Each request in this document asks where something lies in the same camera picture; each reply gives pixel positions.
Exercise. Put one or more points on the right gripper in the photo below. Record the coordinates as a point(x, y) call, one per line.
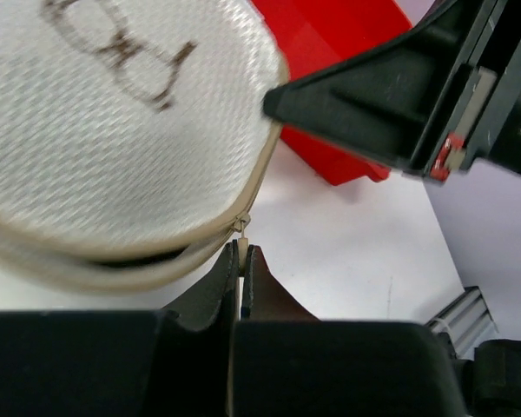
point(379, 104)

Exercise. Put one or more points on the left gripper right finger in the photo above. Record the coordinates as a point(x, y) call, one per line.
point(285, 362)

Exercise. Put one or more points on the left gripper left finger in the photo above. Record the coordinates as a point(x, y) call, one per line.
point(170, 361)

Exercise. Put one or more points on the white mesh laundry bag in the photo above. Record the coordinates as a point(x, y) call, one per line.
point(132, 138)

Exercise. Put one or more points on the aluminium frame rail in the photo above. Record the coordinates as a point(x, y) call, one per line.
point(465, 323)

